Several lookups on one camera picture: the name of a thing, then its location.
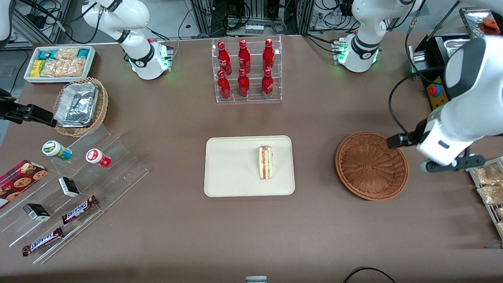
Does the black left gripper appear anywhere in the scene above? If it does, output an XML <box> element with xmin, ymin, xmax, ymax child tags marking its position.
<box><xmin>387</xmin><ymin>118</ymin><xmax>429</xmax><ymax>149</ymax></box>

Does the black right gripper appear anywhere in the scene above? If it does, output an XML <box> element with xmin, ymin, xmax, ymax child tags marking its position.
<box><xmin>0</xmin><ymin>89</ymin><xmax>58</xmax><ymax>127</ymax></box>

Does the triangular sandwich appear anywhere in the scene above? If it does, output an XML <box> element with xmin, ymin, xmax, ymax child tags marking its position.
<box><xmin>258</xmin><ymin>145</ymin><xmax>273</xmax><ymax>180</ymax></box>

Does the brown wicker basket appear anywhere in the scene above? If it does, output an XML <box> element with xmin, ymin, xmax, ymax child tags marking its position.
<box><xmin>335</xmin><ymin>132</ymin><xmax>409</xmax><ymax>201</ymax></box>

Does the light wicker basket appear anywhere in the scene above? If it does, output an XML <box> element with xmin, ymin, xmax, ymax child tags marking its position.
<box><xmin>53</xmin><ymin>77</ymin><xmax>109</xmax><ymax>138</ymax></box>

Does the stainless steel tray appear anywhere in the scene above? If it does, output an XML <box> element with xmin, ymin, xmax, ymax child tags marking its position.
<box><xmin>459</xmin><ymin>7</ymin><xmax>503</xmax><ymax>38</ymax></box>

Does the cream plastic tray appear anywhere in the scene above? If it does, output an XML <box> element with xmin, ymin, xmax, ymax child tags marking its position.
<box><xmin>204</xmin><ymin>136</ymin><xmax>296</xmax><ymax>197</ymax></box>

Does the green lid cup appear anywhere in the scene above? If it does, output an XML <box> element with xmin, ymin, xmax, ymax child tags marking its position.
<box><xmin>42</xmin><ymin>140</ymin><xmax>73</xmax><ymax>161</ymax></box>

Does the aluminium foil container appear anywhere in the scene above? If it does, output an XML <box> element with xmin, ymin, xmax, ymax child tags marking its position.
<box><xmin>54</xmin><ymin>82</ymin><xmax>99</xmax><ymax>128</ymax></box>

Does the white plastic snack bin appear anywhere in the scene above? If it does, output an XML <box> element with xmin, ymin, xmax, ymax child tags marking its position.
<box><xmin>24</xmin><ymin>46</ymin><xmax>96</xmax><ymax>85</ymax></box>

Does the clear bag of crackers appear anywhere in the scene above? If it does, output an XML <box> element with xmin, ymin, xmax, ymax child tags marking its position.
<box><xmin>40</xmin><ymin>58</ymin><xmax>87</xmax><ymax>78</ymax></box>
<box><xmin>55</xmin><ymin>48</ymin><xmax>80</xmax><ymax>61</ymax></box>

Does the red lid cup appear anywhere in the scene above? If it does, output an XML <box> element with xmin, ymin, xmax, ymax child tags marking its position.
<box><xmin>86</xmin><ymin>148</ymin><xmax>112</xmax><ymax>168</ymax></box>

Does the red tartan cookie box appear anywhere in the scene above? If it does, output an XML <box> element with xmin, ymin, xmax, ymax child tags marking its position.
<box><xmin>0</xmin><ymin>160</ymin><xmax>49</xmax><ymax>210</ymax></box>

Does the small black box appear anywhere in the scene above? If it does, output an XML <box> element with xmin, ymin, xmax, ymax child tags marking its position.
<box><xmin>58</xmin><ymin>176</ymin><xmax>80</xmax><ymax>198</ymax></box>
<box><xmin>23</xmin><ymin>203</ymin><xmax>51</xmax><ymax>222</ymax></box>

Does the black machine with yellow panel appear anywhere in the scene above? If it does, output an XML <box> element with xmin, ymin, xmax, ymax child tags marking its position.
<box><xmin>408</xmin><ymin>33</ymin><xmax>472</xmax><ymax>111</ymax></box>

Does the clear acrylic step display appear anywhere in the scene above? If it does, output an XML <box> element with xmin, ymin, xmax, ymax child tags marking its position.
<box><xmin>0</xmin><ymin>125</ymin><xmax>151</xmax><ymax>265</ymax></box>

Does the Snickers chocolate bar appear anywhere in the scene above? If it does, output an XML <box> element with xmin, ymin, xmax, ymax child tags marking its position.
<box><xmin>22</xmin><ymin>227</ymin><xmax>64</xmax><ymax>257</ymax></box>
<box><xmin>61</xmin><ymin>195</ymin><xmax>99</xmax><ymax>225</ymax></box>

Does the stainless steel pan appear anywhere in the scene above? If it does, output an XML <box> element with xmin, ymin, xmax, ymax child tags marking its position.
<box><xmin>444</xmin><ymin>37</ymin><xmax>472</xmax><ymax>59</ymax></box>

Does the red cola bottle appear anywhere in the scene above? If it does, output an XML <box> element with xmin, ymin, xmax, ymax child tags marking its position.
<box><xmin>217</xmin><ymin>70</ymin><xmax>231</xmax><ymax>100</ymax></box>
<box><xmin>217</xmin><ymin>41</ymin><xmax>233</xmax><ymax>76</ymax></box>
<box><xmin>262</xmin><ymin>38</ymin><xmax>275</xmax><ymax>72</ymax></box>
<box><xmin>239</xmin><ymin>39</ymin><xmax>251</xmax><ymax>74</ymax></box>
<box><xmin>261</xmin><ymin>68</ymin><xmax>274</xmax><ymax>99</ymax></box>
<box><xmin>237</xmin><ymin>68</ymin><xmax>250</xmax><ymax>98</ymax></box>

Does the clear acrylic bottle rack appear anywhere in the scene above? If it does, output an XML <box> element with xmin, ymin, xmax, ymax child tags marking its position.
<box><xmin>211</xmin><ymin>35</ymin><xmax>283</xmax><ymax>104</ymax></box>

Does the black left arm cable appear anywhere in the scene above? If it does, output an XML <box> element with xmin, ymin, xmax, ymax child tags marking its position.
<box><xmin>388</xmin><ymin>67</ymin><xmax>446</xmax><ymax>136</ymax></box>

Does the metal wire rack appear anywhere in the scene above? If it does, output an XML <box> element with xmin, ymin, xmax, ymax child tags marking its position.
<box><xmin>465</xmin><ymin>156</ymin><xmax>503</xmax><ymax>241</ymax></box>

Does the black floor cable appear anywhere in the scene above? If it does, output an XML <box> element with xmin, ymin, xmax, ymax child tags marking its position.
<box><xmin>343</xmin><ymin>267</ymin><xmax>397</xmax><ymax>283</ymax></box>

